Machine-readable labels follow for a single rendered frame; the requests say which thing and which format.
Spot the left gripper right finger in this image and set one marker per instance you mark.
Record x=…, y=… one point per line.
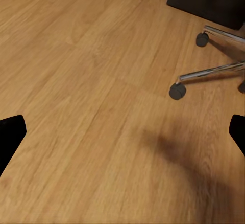
x=237, y=131

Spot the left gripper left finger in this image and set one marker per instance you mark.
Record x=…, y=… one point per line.
x=12, y=132

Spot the swivel chair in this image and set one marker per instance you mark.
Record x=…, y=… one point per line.
x=178, y=90

